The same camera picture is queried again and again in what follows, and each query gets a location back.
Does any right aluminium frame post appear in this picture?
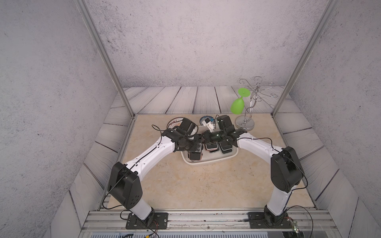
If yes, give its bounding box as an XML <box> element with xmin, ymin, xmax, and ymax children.
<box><xmin>271</xmin><ymin>0</ymin><xmax>339</xmax><ymax>118</ymax></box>

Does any round plate with red rim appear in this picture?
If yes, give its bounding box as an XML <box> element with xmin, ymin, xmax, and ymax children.
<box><xmin>167</xmin><ymin>117</ymin><xmax>184</xmax><ymax>129</ymax></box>

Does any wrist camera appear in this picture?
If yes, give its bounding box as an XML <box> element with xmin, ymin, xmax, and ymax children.
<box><xmin>177</xmin><ymin>118</ymin><xmax>197</xmax><ymax>136</ymax></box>
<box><xmin>199</xmin><ymin>115</ymin><xmax>235</xmax><ymax>133</ymax></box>

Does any silver wire glass rack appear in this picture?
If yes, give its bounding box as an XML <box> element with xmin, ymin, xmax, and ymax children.
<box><xmin>235</xmin><ymin>76</ymin><xmax>278</xmax><ymax>131</ymax></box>

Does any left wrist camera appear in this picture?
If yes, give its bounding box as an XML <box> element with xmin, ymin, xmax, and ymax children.
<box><xmin>177</xmin><ymin>118</ymin><xmax>197</xmax><ymax>136</ymax></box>

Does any left aluminium frame post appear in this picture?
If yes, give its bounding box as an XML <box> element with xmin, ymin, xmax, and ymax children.
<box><xmin>74</xmin><ymin>0</ymin><xmax>135</xmax><ymax>117</ymax></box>

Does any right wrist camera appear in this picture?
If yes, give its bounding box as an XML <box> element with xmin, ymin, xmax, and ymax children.
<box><xmin>199</xmin><ymin>115</ymin><xmax>235</xmax><ymax>133</ymax></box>

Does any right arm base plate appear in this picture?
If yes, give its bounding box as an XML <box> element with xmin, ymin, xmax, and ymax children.
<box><xmin>248</xmin><ymin>212</ymin><xmax>293</xmax><ymax>229</ymax></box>

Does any small blue white dish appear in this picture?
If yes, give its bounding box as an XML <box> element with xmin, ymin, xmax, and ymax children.
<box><xmin>199</xmin><ymin>116</ymin><xmax>214</xmax><ymax>125</ymax></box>

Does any phone with pink case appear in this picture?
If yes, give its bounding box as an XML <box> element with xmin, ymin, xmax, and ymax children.
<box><xmin>188</xmin><ymin>152</ymin><xmax>202</xmax><ymax>161</ymax></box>

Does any aluminium front rail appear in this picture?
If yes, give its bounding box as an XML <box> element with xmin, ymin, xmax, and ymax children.
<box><xmin>81</xmin><ymin>206</ymin><xmax>341</xmax><ymax>238</ymax></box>

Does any white storage tray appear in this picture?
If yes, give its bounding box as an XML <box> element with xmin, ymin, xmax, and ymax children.
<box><xmin>181</xmin><ymin>126</ymin><xmax>239</xmax><ymax>166</ymax></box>

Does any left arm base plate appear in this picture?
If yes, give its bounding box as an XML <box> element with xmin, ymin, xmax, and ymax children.
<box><xmin>126</xmin><ymin>212</ymin><xmax>169</xmax><ymax>230</ymax></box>

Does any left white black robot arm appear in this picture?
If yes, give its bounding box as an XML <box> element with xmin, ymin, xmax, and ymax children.
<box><xmin>107</xmin><ymin>126</ymin><xmax>202</xmax><ymax>226</ymax></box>

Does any green plastic wine glass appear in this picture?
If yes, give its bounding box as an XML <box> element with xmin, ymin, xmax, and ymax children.
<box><xmin>230</xmin><ymin>88</ymin><xmax>251</xmax><ymax>115</ymax></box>

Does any aluminium frame post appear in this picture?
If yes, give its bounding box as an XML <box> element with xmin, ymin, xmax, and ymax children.
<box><xmin>74</xmin><ymin>0</ymin><xmax>135</xmax><ymax>117</ymax></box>
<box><xmin>271</xmin><ymin>0</ymin><xmax>339</xmax><ymax>118</ymax></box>

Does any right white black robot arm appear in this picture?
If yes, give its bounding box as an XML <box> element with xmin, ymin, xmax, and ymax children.
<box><xmin>201</xmin><ymin>129</ymin><xmax>305</xmax><ymax>216</ymax></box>

